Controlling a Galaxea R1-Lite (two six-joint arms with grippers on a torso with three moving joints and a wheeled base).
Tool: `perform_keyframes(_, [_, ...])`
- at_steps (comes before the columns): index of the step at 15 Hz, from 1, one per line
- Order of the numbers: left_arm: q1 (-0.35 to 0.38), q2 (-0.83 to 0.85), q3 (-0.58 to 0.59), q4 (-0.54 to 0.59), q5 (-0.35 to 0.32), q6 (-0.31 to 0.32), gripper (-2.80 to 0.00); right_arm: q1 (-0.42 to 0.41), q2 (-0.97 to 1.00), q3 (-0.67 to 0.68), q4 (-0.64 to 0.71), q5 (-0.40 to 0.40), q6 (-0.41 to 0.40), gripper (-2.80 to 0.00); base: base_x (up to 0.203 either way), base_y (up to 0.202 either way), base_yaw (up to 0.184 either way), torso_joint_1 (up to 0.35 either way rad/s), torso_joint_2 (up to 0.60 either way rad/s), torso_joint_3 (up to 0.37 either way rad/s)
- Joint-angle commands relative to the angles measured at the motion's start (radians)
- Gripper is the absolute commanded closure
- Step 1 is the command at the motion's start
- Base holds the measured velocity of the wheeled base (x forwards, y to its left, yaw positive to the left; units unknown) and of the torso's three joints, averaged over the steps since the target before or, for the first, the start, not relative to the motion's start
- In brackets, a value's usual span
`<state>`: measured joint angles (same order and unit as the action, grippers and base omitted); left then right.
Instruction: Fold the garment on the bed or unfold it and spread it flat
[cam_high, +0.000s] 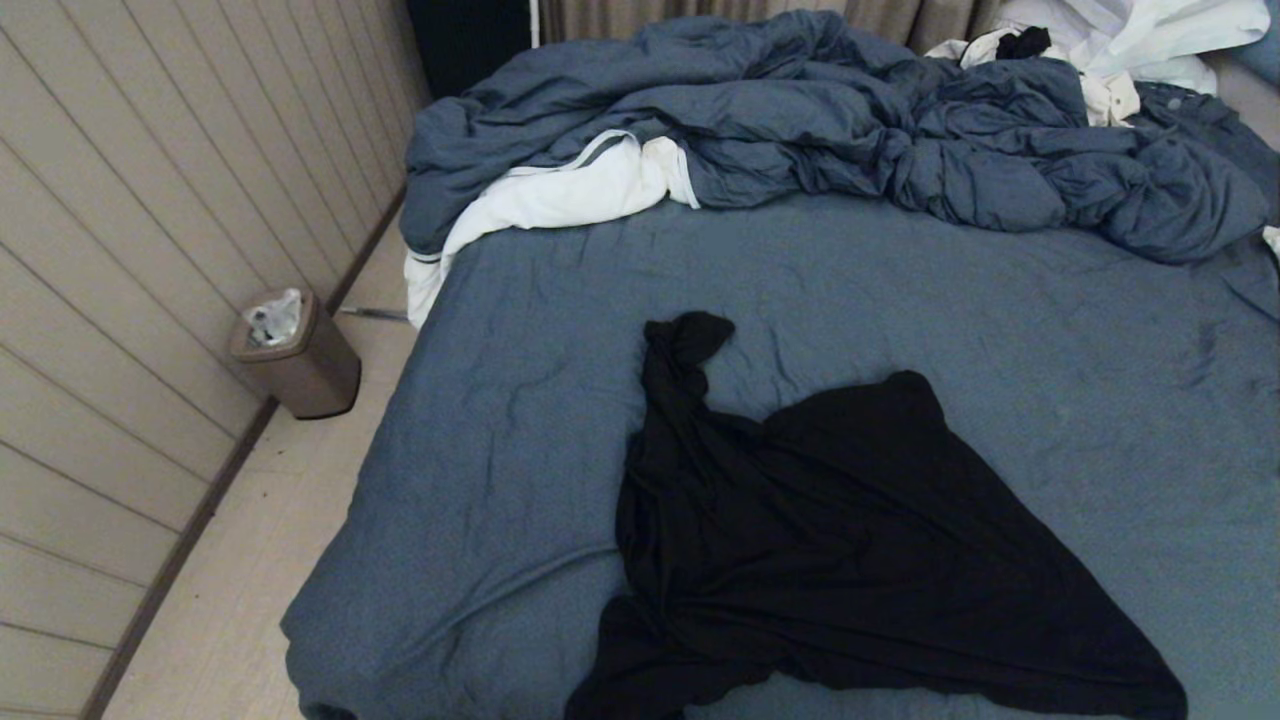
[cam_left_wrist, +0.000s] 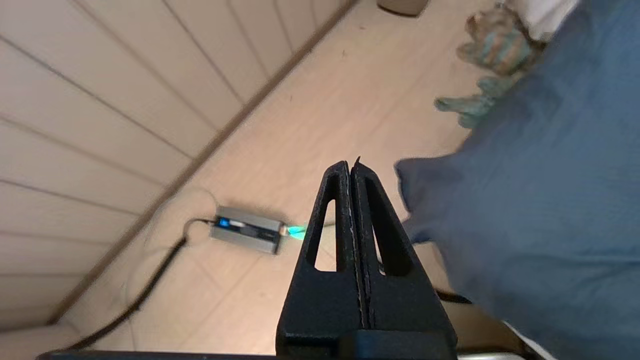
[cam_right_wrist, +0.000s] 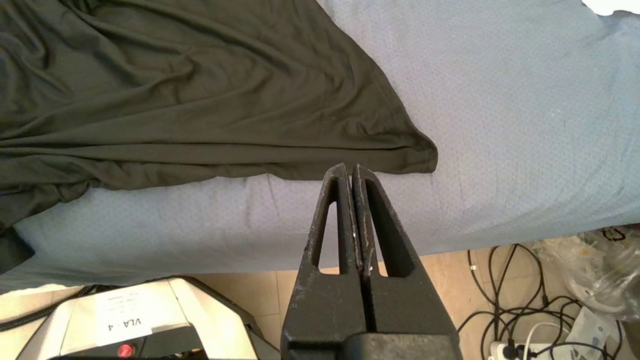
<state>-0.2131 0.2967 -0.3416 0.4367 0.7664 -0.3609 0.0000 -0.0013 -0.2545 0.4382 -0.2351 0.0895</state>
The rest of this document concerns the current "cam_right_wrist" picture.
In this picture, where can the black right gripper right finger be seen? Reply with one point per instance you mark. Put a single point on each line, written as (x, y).
(410, 310)

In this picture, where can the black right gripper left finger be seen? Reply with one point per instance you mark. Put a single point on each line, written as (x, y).
(325, 310)

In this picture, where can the black t-shirt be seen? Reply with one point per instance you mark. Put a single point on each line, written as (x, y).
(175, 90)

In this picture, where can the white grey robot base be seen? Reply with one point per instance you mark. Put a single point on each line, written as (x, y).
(200, 310)

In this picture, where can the white power strip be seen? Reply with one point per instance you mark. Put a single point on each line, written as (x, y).
(525, 351)

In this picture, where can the white paper packet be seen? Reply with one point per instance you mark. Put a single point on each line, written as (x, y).
(592, 327)

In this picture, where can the clear plastic bag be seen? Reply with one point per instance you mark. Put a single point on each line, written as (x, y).
(600, 265)

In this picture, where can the white fabric piece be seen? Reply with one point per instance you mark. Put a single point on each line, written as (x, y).
(612, 5)

